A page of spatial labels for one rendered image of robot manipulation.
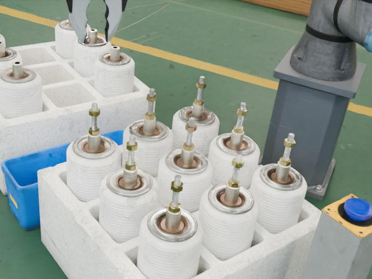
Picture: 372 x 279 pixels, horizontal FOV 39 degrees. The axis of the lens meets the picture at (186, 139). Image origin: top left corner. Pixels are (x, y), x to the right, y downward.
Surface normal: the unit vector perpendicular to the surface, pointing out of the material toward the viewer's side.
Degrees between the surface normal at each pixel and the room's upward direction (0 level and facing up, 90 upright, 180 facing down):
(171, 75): 0
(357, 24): 103
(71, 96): 90
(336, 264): 90
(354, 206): 0
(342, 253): 90
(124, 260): 0
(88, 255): 90
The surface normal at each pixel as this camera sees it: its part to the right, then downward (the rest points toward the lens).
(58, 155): 0.59, 0.45
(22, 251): 0.11, -0.84
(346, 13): -0.91, 0.01
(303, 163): -0.40, 0.45
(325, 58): -0.20, 0.22
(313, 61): -0.49, 0.13
